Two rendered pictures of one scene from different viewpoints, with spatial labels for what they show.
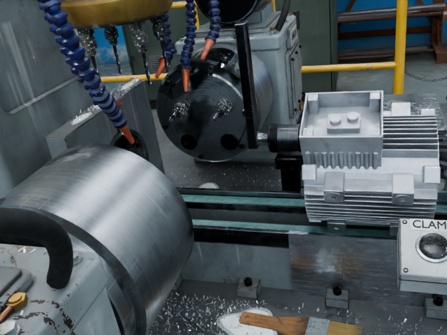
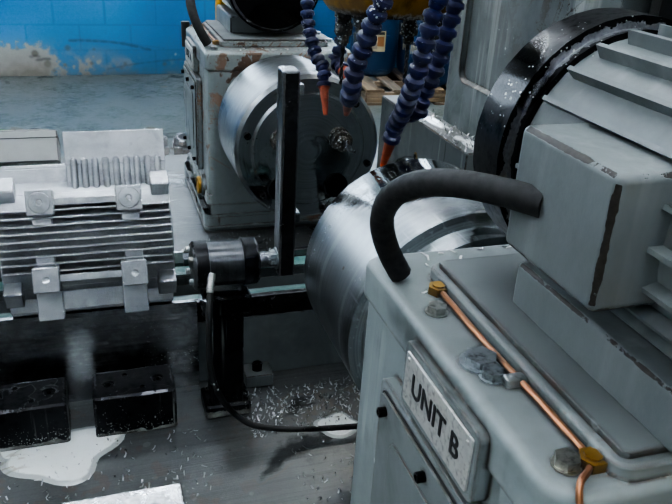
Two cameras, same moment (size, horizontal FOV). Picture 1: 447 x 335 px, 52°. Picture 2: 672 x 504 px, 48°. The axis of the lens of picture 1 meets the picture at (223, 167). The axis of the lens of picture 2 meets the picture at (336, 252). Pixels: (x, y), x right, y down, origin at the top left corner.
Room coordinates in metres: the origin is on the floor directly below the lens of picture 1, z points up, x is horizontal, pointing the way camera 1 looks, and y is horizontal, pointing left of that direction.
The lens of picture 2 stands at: (1.57, -0.56, 1.42)
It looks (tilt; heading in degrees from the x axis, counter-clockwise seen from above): 25 degrees down; 141
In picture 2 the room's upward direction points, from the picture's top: 3 degrees clockwise
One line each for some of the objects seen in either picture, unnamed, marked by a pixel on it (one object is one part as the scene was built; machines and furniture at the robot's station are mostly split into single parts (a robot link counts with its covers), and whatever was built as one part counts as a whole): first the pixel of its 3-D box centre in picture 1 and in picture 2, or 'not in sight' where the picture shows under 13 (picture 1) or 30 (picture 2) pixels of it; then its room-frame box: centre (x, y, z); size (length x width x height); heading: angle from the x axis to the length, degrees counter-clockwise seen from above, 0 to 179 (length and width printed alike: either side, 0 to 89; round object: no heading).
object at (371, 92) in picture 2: not in sight; (427, 47); (-2.81, 3.88, 0.37); 1.20 x 0.80 x 0.74; 65
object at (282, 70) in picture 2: (249, 88); (284, 176); (0.88, -0.07, 1.12); 0.04 x 0.03 x 0.26; 70
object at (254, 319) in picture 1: (298, 328); not in sight; (0.55, -0.08, 0.80); 0.21 x 0.05 x 0.01; 65
